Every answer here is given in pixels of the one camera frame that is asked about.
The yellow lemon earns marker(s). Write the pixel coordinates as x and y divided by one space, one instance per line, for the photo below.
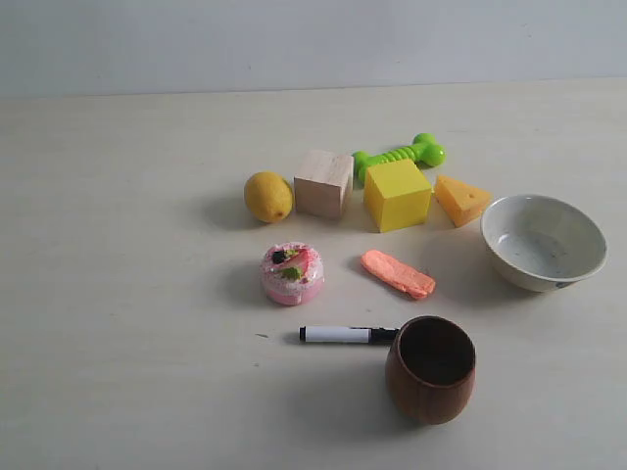
268 196

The black white marker pen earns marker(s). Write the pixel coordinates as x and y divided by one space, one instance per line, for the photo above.
347 335

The pink cake squishy toy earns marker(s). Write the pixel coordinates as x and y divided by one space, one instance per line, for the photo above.
292 273

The white speckled ceramic bowl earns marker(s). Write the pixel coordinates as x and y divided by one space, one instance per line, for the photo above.
542 244

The orange salmon slice toy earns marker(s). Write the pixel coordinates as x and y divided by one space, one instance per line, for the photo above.
398 275

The plain wooden cube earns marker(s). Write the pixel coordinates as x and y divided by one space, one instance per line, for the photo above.
323 184

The green bone dog toy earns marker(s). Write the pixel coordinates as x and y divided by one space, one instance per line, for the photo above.
424 149

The yellow cube block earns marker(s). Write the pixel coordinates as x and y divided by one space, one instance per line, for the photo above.
397 195

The orange cheese wedge toy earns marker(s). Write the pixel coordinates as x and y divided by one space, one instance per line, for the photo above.
461 202

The brown wooden cup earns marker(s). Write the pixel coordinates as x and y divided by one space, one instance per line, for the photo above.
430 370

